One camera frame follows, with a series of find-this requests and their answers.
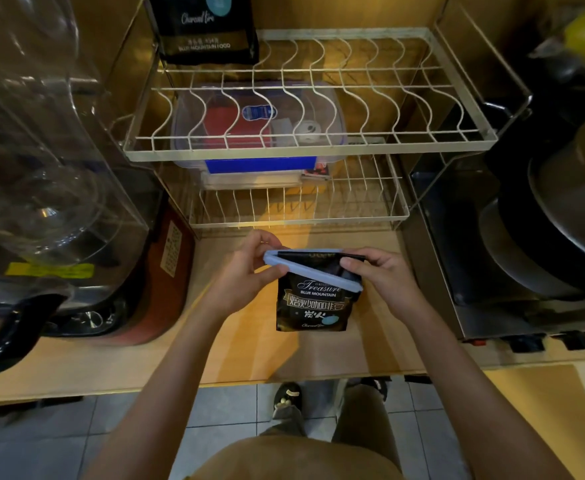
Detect person's right hand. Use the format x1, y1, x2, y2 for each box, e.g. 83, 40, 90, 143
338, 247, 423, 321

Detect person's left hand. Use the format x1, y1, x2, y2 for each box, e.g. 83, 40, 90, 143
207, 229, 291, 321

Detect light blue bag clip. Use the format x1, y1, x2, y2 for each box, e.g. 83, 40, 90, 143
263, 249, 363, 293

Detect black coffee bag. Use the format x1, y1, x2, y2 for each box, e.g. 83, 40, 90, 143
145, 0, 260, 65
275, 249, 368, 333

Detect white wire dish rack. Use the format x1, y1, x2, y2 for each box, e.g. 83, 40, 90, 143
120, 0, 533, 231

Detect person's left forearm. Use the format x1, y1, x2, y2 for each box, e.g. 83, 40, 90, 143
82, 302, 239, 480

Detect person's right forearm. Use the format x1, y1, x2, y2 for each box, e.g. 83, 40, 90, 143
397, 294, 573, 480

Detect clear box with blue handle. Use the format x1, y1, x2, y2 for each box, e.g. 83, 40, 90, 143
171, 82, 347, 191

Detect clear plastic bag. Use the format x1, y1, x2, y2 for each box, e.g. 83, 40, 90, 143
530, 2, 585, 85

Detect red kitchen appliance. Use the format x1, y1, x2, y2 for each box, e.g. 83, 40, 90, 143
37, 199, 196, 345

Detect black sandal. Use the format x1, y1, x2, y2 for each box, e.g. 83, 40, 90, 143
272, 382, 303, 421
360, 377, 391, 401

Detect grey steel pan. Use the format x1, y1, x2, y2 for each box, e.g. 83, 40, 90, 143
478, 197, 583, 301

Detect steel tabletop stove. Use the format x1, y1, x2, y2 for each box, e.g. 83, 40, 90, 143
402, 154, 585, 368

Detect small red black box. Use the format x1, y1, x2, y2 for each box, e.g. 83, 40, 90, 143
301, 162, 331, 181

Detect red packet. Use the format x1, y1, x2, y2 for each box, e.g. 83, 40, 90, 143
203, 104, 273, 148

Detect white tape roll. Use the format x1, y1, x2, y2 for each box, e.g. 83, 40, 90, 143
294, 119, 323, 143

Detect olive trousers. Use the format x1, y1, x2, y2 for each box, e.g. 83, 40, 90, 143
185, 382, 403, 480

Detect cardboard box red print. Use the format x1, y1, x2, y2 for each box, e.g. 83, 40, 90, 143
482, 362, 585, 480

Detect clear plastic blender jug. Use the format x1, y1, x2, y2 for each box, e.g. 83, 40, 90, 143
0, 0, 151, 375

